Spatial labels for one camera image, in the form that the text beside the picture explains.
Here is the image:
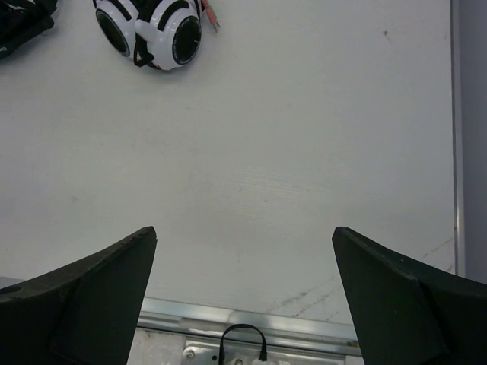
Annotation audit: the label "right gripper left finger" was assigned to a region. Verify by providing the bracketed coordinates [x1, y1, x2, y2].
[1, 227, 157, 364]

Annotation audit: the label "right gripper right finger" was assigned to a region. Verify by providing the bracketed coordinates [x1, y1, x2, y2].
[332, 227, 486, 364]

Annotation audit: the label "white and black headphones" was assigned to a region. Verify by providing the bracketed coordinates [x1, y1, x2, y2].
[93, 0, 220, 71]

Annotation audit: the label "aluminium table edge rail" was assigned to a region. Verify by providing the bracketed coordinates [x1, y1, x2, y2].
[138, 297, 361, 357]

